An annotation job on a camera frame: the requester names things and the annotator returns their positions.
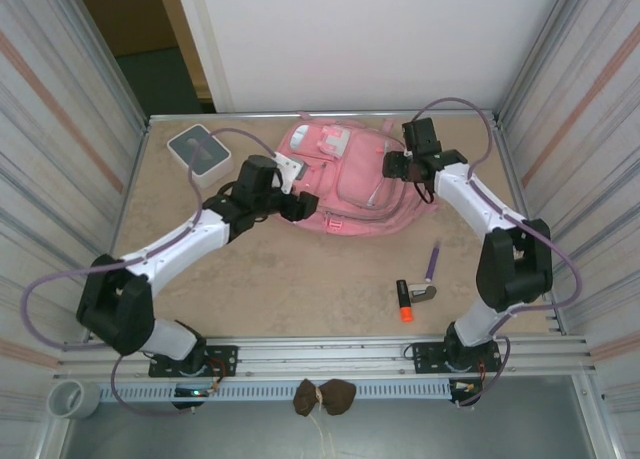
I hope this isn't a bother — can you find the pink student backpack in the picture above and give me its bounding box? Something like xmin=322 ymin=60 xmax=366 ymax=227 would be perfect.
xmin=273 ymin=111 xmax=441 ymax=240

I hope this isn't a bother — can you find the purple pen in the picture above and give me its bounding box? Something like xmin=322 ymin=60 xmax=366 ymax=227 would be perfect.
xmin=423 ymin=239 xmax=444 ymax=284

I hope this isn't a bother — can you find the small grey stapler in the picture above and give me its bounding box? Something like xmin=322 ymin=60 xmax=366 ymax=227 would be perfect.
xmin=407 ymin=283 xmax=439 ymax=305

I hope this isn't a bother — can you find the black orange highlighter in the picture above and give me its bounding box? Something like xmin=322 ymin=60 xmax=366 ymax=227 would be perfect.
xmin=396 ymin=278 xmax=414 ymax=323

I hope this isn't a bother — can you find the white box with grey lid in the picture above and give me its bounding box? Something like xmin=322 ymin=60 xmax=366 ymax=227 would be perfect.
xmin=166 ymin=122 xmax=235 ymax=190

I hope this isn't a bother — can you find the brown cloth pouch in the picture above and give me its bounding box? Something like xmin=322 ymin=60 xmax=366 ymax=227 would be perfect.
xmin=292 ymin=377 xmax=358 ymax=419

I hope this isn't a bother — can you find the grey tape roll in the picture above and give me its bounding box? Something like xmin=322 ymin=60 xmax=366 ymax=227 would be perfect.
xmin=47 ymin=378 xmax=101 ymax=420

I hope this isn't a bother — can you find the grey metal shelf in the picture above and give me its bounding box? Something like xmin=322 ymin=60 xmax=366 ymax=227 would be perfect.
xmin=39 ymin=376 xmax=601 ymax=459

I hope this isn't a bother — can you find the aluminium frame bar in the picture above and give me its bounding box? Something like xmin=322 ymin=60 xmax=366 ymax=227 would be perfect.
xmin=147 ymin=109 xmax=501 ymax=131

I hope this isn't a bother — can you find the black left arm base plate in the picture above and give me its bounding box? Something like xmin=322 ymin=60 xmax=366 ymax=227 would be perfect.
xmin=148 ymin=344 xmax=239 ymax=379

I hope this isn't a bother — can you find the aluminium mounting rail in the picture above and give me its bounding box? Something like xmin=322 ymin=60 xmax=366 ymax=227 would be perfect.
xmin=59 ymin=334 xmax=596 ymax=380

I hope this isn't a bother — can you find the white slotted cable duct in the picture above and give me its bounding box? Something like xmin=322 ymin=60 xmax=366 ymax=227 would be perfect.
xmin=99 ymin=381 xmax=481 ymax=403

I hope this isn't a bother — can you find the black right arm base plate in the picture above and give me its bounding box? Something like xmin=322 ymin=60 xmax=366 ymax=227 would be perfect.
xmin=410 ymin=342 xmax=501 ymax=375

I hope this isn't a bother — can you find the thin beige string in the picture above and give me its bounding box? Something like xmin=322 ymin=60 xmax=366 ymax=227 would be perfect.
xmin=309 ymin=412 xmax=337 ymax=456

